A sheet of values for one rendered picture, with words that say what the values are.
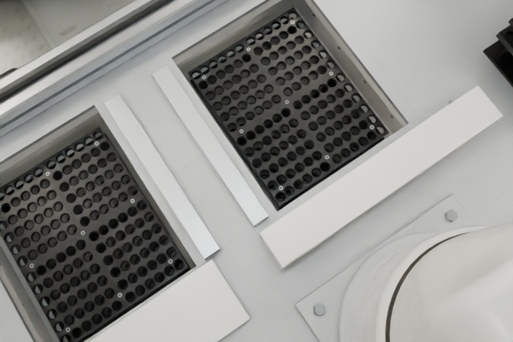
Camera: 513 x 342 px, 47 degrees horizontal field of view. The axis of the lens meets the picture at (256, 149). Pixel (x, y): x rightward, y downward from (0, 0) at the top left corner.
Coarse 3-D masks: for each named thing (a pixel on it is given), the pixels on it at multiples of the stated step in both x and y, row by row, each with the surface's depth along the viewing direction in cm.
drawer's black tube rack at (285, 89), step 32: (288, 32) 82; (224, 64) 81; (256, 64) 81; (288, 64) 81; (320, 64) 81; (224, 96) 80; (256, 96) 83; (288, 96) 80; (320, 96) 80; (352, 96) 80; (224, 128) 81; (256, 128) 81; (288, 128) 81; (320, 128) 78; (352, 128) 81; (384, 128) 78; (256, 160) 80; (288, 160) 77; (320, 160) 77; (352, 160) 81; (288, 192) 80
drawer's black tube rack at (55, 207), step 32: (96, 160) 77; (32, 192) 77; (64, 192) 76; (96, 192) 76; (128, 192) 76; (0, 224) 76; (32, 224) 78; (64, 224) 75; (96, 224) 75; (128, 224) 75; (160, 224) 75; (32, 256) 77; (64, 256) 77; (96, 256) 74; (128, 256) 74; (160, 256) 77; (32, 288) 73; (64, 288) 76; (96, 288) 76; (128, 288) 73; (160, 288) 76; (64, 320) 72; (96, 320) 75
